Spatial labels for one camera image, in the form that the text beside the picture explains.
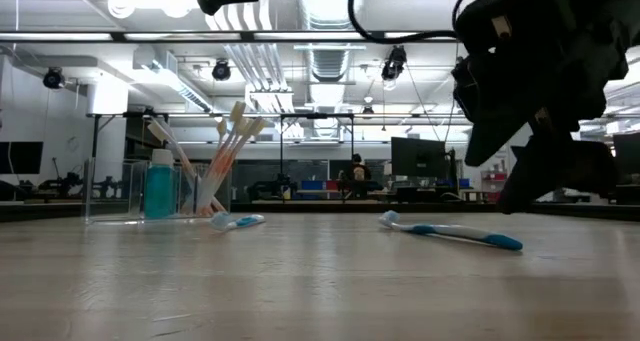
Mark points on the black aluminium table frame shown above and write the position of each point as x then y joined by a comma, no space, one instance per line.
350,207

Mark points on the black ceiling spotlight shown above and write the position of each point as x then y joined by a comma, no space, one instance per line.
53,78
395,63
221,71

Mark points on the red shelf unit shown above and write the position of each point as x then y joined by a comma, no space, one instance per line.
492,183

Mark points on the small blue mouthwash bottle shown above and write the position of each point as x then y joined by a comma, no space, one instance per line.
160,188

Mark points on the blue and white toothbrush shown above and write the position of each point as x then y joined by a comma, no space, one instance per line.
240,221
450,230

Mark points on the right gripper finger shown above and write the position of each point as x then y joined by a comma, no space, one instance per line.
555,173
492,138

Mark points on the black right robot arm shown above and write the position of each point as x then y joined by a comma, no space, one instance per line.
605,26

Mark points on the silver ceiling duct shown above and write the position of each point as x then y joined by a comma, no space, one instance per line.
330,11

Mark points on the clear acrylic organizer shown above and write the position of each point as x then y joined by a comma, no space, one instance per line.
115,191

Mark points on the black monitor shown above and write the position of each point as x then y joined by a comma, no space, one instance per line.
417,157
20,157
627,158

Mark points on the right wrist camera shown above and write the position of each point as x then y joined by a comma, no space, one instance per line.
505,16

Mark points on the person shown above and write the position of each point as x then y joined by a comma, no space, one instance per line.
358,171

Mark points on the blue crate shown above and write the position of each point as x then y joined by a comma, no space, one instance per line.
312,185

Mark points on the long ceiling light rail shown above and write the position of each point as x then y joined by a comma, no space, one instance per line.
225,36

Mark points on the black background rig frame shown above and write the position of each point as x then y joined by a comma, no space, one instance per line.
315,115

